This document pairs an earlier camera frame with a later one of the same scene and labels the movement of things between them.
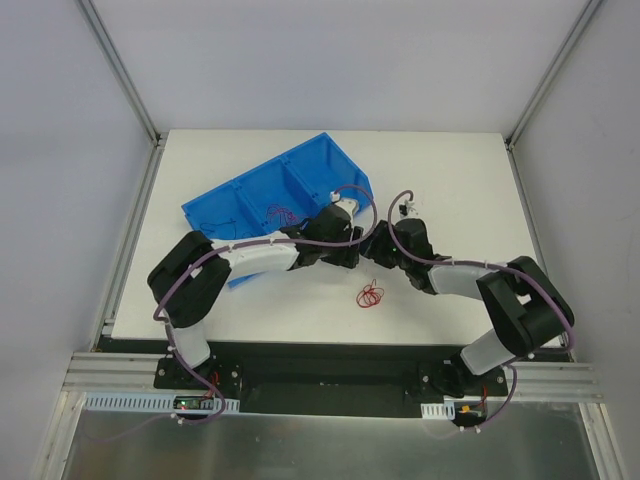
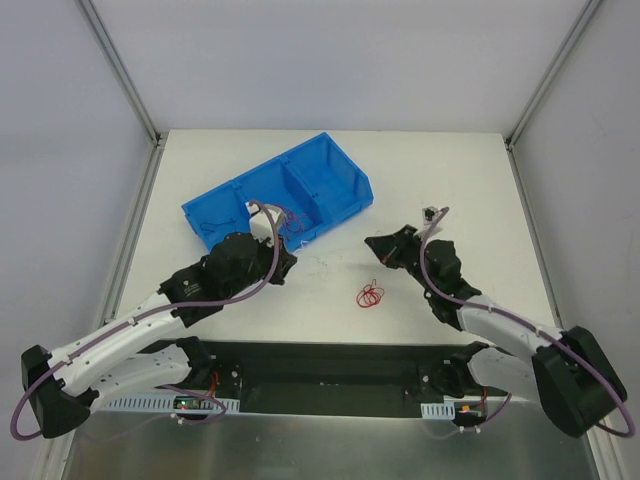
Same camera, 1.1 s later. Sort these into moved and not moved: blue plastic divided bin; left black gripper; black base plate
Moved: left black gripper
Not moved: blue plastic divided bin; black base plate
